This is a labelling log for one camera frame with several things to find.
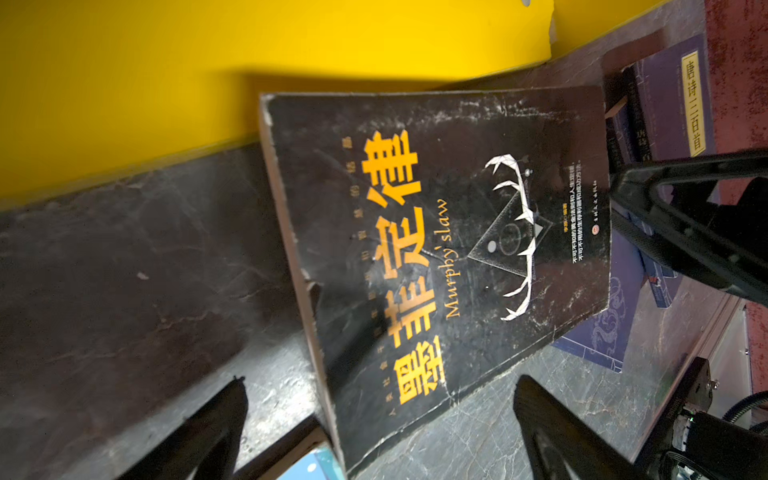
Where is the navy book with dragon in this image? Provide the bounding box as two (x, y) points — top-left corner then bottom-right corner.
(553, 233), (644, 373)

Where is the yellow pink blue bookshelf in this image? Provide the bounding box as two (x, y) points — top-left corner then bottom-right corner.
(1, 1), (655, 208)

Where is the white science magazine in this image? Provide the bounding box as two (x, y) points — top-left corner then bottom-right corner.
(233, 416), (347, 480)

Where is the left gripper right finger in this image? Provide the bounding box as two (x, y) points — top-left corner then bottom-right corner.
(513, 375), (647, 479)

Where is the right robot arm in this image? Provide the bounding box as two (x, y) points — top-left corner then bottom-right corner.
(611, 149), (767, 479)

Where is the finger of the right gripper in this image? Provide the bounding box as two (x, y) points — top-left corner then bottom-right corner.
(610, 149), (767, 305)

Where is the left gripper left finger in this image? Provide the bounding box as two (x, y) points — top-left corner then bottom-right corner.
(121, 377), (248, 479)

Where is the black Murphy's law book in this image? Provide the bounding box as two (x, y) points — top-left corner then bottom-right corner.
(259, 85), (611, 478)

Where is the navy book set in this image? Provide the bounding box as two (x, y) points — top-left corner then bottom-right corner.
(602, 32), (718, 308)

